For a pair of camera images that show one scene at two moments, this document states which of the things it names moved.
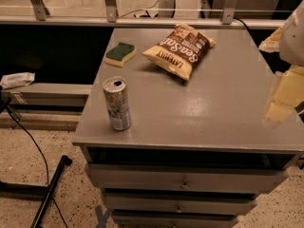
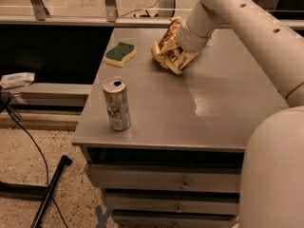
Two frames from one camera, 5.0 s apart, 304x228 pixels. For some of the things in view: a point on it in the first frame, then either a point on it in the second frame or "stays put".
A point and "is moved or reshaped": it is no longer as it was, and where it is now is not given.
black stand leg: (9, 189) stays put
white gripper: (293, 39) to (189, 39)
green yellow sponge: (118, 56) stays put
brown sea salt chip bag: (180, 49) is moved or reshaped
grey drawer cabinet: (199, 150) stays put
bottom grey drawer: (175, 220) stays put
